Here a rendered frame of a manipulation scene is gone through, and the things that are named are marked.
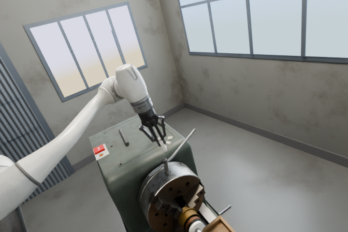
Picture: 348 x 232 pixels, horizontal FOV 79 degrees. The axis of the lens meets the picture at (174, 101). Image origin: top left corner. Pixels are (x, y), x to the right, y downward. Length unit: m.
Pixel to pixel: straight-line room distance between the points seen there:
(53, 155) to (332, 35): 2.20
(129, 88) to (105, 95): 0.15
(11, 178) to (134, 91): 0.47
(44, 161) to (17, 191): 0.10
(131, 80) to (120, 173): 0.49
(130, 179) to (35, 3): 2.60
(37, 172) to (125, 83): 0.42
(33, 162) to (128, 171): 0.48
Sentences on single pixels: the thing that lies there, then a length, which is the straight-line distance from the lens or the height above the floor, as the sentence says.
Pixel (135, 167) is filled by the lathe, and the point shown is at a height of 1.25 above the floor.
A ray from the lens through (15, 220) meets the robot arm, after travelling 1.03.
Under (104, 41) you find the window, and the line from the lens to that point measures 3.35.
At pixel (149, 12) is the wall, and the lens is 3.72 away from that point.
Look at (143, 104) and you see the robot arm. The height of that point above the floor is 1.59.
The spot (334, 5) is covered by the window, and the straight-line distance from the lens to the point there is 2.27.
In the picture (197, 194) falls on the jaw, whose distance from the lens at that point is 1.09.
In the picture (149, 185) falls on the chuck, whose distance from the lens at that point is 1.06.
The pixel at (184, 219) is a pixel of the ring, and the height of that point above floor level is 1.11.
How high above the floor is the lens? 1.93
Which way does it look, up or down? 24 degrees down
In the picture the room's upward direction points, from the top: 15 degrees counter-clockwise
